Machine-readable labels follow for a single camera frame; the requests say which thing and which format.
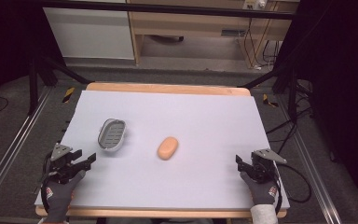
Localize black curtain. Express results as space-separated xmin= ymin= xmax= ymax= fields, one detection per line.
xmin=274 ymin=0 xmax=358 ymax=217
xmin=0 ymin=0 xmax=67 ymax=120

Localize black floor cables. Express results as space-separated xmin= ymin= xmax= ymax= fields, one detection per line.
xmin=265 ymin=79 xmax=314 ymax=155

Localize wooden desk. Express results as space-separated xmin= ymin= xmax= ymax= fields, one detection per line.
xmin=126 ymin=0 xmax=300 ymax=68

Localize yellow black floor tape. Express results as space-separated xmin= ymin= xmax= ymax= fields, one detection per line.
xmin=62 ymin=86 xmax=76 ymax=105
xmin=262 ymin=93 xmax=280 ymax=109

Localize left hand-held gripper cable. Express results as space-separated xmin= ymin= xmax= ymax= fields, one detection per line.
xmin=38 ymin=152 xmax=54 ymax=216

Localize orange soap bar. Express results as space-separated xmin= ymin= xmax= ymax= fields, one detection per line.
xmin=157 ymin=136 xmax=180 ymax=161

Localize white table cover sheet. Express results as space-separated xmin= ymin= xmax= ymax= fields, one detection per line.
xmin=34 ymin=90 xmax=291 ymax=210

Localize black metal stand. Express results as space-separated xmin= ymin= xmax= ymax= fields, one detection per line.
xmin=237 ymin=61 xmax=300 ymax=123
xmin=27 ymin=55 xmax=91 ymax=117

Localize white power strip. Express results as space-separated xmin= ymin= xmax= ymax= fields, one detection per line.
xmin=242 ymin=0 xmax=267 ymax=10

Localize white cabinet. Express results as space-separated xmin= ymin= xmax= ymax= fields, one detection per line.
xmin=42 ymin=7 xmax=135 ymax=61

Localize right hand-held gripper cable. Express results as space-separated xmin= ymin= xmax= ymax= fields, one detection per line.
xmin=273 ymin=162 xmax=312 ymax=216

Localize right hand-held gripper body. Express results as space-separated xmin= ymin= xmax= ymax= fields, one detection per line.
xmin=249 ymin=148 xmax=288 ymax=185

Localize metal floor rail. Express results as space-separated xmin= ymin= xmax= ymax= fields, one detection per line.
xmin=279 ymin=95 xmax=336 ymax=224
xmin=0 ymin=86 xmax=53 ymax=217

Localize metal soap dish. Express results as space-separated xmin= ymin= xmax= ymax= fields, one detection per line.
xmin=97 ymin=118 xmax=128 ymax=153

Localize person's right hand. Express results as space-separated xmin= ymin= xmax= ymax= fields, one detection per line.
xmin=240 ymin=171 xmax=280 ymax=207

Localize person's left hand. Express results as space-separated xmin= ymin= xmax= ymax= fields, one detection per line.
xmin=42 ymin=169 xmax=88 ymax=224

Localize cables under desk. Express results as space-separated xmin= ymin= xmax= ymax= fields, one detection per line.
xmin=242 ymin=18 xmax=282 ymax=71

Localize hand-held gripper cable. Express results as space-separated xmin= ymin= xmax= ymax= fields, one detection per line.
xmin=273 ymin=162 xmax=312 ymax=216
xmin=38 ymin=152 xmax=54 ymax=216

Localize wooden table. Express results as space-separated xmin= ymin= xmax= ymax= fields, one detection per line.
xmin=34 ymin=81 xmax=289 ymax=219

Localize black horizontal frame bar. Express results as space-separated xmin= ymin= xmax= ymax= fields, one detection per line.
xmin=39 ymin=0 xmax=296 ymax=21

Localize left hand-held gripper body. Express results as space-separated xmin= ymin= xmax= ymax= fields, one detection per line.
xmin=45 ymin=143 xmax=85 ymax=185

